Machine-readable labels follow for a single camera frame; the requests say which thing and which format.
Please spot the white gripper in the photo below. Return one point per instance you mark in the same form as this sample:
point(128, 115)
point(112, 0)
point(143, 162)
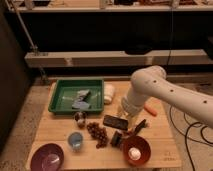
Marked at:
point(127, 109)

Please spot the dark blackboard eraser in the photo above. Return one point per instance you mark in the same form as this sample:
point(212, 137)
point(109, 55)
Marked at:
point(115, 122)

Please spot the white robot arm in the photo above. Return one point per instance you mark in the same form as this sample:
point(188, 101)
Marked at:
point(151, 82)

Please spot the green plastic tray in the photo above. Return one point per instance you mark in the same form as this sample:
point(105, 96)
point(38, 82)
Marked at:
point(66, 92)

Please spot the orange carrot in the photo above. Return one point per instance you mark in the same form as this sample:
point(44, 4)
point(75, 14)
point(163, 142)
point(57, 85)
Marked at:
point(150, 110)

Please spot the dark eggplant toy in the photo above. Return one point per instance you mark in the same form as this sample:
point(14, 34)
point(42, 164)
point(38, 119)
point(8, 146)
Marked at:
point(141, 125)

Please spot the white rolled towel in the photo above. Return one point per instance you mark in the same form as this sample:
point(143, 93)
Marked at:
point(109, 91)

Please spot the small dark green block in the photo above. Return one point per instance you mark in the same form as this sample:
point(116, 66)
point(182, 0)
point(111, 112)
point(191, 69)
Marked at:
point(116, 140)

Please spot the bunch of dark grapes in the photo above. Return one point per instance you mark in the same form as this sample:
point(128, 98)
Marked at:
point(98, 133)

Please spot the orange brown bowl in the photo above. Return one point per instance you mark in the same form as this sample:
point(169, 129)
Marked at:
point(139, 143)

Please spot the white egg in bowl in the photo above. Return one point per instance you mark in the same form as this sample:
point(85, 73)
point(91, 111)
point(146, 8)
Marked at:
point(134, 153)

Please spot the grey cloth pieces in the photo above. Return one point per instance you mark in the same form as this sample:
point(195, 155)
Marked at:
point(79, 102)

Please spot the light blue cup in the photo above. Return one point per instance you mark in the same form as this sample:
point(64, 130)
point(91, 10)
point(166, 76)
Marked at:
point(75, 140)

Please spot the grey shelf beam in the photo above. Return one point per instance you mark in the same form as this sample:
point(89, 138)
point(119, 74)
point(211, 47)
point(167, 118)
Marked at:
point(117, 58)

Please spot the metal diagonal pole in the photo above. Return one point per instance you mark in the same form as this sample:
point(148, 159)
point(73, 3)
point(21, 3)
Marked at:
point(33, 46)

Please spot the purple bowl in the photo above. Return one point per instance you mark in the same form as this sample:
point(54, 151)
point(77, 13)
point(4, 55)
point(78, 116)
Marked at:
point(48, 157)

